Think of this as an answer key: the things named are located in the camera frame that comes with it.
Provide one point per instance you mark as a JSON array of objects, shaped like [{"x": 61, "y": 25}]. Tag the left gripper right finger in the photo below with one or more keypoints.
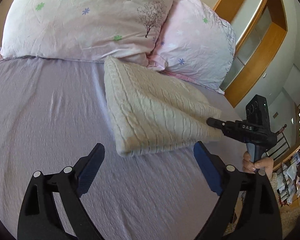
[{"x": 246, "y": 208}]

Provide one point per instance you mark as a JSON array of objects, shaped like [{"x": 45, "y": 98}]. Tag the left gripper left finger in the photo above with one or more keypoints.
[{"x": 39, "y": 218}]

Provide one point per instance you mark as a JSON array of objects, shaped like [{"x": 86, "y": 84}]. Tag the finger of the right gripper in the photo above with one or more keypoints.
[{"x": 215, "y": 123}]

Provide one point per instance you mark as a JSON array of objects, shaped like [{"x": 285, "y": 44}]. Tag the person's right hand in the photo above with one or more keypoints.
[{"x": 265, "y": 164}]

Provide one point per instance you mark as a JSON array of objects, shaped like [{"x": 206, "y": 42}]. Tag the black metal chair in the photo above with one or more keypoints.
[{"x": 282, "y": 145}]

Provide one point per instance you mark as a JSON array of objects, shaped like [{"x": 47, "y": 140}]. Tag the cluttered wooden shelf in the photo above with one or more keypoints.
[{"x": 287, "y": 167}]

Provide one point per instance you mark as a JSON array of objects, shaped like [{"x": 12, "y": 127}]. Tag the right floral pink pillow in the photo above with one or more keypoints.
[{"x": 194, "y": 45}]

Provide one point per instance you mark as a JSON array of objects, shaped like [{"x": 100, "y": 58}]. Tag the floral pink pillow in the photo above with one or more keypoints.
[
  {"x": 194, "y": 45},
  {"x": 84, "y": 30}
]

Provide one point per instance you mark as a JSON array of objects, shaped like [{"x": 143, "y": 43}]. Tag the lavender bed sheet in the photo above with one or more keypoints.
[{"x": 52, "y": 112}]

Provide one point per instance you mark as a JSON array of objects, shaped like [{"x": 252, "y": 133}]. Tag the wooden headboard cabinet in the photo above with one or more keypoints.
[{"x": 260, "y": 27}]

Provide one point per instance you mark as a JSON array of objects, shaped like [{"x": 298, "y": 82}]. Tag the left floral pink pillow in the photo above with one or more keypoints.
[{"x": 84, "y": 30}]

